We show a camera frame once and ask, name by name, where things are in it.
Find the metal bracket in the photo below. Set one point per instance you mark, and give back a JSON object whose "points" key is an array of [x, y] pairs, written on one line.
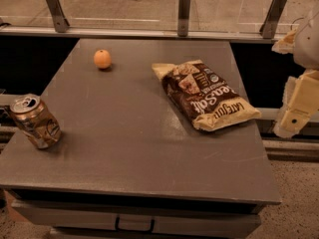
{"points": [[183, 17], [269, 26], [60, 21]]}

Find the left metal bracket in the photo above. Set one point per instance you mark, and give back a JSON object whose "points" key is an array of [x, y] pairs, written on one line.
{"points": [[60, 21]]}

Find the grey drawer with handle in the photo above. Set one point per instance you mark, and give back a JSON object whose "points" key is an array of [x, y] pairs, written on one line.
{"points": [[88, 221]]}

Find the middle metal bracket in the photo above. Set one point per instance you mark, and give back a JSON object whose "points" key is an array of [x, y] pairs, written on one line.
{"points": [[183, 17]]}

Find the brown chip bag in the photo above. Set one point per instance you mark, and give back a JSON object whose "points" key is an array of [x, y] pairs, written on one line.
{"points": [[203, 96]]}

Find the crushed gold soda can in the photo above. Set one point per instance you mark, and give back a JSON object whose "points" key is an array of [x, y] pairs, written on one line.
{"points": [[35, 120]]}

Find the right metal bracket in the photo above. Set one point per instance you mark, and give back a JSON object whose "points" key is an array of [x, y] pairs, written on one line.
{"points": [[269, 26]]}

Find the orange fruit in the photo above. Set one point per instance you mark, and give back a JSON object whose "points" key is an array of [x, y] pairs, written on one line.
{"points": [[102, 59]]}

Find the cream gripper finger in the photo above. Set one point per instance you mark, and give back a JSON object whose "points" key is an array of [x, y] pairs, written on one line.
{"points": [[300, 102], [286, 44]]}

